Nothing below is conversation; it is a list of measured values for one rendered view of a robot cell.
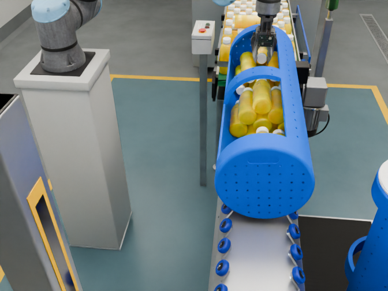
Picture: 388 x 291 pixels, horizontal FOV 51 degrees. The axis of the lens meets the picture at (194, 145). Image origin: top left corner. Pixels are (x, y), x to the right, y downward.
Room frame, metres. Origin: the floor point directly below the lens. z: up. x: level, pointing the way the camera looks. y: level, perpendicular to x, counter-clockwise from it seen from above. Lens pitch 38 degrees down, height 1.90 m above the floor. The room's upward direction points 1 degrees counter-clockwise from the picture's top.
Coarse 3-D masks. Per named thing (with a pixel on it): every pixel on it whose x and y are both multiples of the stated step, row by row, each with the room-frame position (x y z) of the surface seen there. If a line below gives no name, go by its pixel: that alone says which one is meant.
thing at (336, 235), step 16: (304, 224) 1.50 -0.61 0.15; (320, 224) 1.50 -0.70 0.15; (336, 224) 1.50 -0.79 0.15; (352, 224) 1.50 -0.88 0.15; (368, 224) 1.49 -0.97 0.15; (304, 240) 1.39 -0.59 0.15; (320, 240) 1.39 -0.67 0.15; (336, 240) 1.39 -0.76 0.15; (352, 240) 1.38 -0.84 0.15; (304, 256) 1.29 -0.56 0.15; (320, 256) 1.28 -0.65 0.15; (336, 256) 1.28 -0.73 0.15; (304, 272) 1.19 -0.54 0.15; (320, 272) 1.19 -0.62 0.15; (336, 272) 1.19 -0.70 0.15; (320, 288) 1.10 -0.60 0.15; (336, 288) 1.10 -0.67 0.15
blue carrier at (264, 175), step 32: (288, 64) 1.37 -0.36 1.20; (288, 96) 1.12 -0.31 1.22; (224, 128) 1.16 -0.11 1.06; (288, 128) 0.94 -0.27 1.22; (224, 160) 0.86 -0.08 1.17; (256, 160) 0.84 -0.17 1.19; (288, 160) 0.83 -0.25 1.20; (224, 192) 0.85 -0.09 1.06; (256, 192) 0.84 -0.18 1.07; (288, 192) 0.83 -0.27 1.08
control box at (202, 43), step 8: (200, 24) 2.04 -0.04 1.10; (192, 32) 1.94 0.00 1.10; (200, 32) 1.93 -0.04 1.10; (208, 32) 1.93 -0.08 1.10; (192, 40) 1.90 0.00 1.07; (200, 40) 1.90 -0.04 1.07; (208, 40) 1.89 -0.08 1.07; (192, 48) 1.90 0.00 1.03; (200, 48) 1.90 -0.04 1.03; (208, 48) 1.89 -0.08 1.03
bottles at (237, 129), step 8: (256, 64) 1.62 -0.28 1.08; (264, 64) 1.60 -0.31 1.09; (240, 72) 1.57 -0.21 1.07; (256, 80) 1.49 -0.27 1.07; (240, 88) 1.47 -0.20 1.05; (232, 112) 1.28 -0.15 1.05; (232, 120) 1.22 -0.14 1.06; (256, 120) 1.19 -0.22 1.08; (264, 120) 1.18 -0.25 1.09; (232, 128) 1.19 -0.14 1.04; (240, 128) 1.19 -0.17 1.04; (248, 128) 1.22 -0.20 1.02; (256, 128) 1.18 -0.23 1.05; (272, 128) 1.20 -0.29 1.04; (280, 128) 1.17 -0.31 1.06; (240, 136) 1.19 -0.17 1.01
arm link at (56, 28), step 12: (36, 0) 1.62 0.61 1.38; (48, 0) 1.61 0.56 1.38; (60, 0) 1.61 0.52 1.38; (72, 0) 1.68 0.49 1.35; (36, 12) 1.55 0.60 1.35; (48, 12) 1.54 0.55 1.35; (60, 12) 1.56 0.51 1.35; (72, 12) 1.63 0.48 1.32; (36, 24) 1.56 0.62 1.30; (48, 24) 1.54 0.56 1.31; (60, 24) 1.55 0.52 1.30; (72, 24) 1.60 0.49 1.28; (48, 36) 1.54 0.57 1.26; (60, 36) 1.55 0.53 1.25; (72, 36) 1.59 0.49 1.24
